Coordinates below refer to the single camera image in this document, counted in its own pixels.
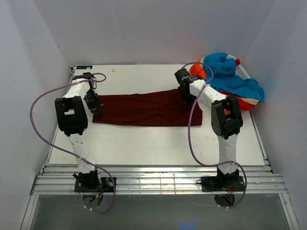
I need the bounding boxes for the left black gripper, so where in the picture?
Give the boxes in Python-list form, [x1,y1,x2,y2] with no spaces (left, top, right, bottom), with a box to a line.
[83,89,103,116]

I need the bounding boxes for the dark red t shirt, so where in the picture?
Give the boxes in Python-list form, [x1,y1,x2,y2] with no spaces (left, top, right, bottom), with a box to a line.
[92,89,193,127]

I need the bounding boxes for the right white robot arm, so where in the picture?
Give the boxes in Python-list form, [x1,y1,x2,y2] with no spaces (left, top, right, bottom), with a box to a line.
[175,68,245,192]

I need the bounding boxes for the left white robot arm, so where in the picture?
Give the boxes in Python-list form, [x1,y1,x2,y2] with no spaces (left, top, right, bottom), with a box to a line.
[55,72,104,192]

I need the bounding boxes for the blue t shirt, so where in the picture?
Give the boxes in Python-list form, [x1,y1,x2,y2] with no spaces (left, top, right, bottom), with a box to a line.
[203,53,264,103]

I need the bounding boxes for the blue label sticker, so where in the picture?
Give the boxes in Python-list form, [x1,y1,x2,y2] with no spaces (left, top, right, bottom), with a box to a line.
[76,65,93,69]

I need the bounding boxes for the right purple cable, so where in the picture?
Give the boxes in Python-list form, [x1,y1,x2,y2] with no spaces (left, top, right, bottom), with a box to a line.
[181,62,248,208]

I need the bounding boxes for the purple cable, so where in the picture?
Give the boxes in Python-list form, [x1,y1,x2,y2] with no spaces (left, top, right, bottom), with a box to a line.
[181,62,248,208]
[30,72,117,214]

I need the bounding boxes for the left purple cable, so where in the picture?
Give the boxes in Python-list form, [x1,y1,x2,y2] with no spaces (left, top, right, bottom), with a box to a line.
[30,72,117,214]

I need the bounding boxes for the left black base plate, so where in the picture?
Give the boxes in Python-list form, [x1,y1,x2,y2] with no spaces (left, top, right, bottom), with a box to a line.
[74,177,117,193]

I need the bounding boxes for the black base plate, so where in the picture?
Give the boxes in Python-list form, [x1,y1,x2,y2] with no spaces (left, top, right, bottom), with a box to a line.
[198,176,245,192]
[74,177,117,193]

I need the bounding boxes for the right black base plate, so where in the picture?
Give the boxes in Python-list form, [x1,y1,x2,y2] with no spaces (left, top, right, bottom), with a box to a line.
[198,176,245,192]

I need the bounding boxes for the aluminium frame rails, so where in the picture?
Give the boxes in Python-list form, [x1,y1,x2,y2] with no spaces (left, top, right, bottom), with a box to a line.
[31,164,288,195]

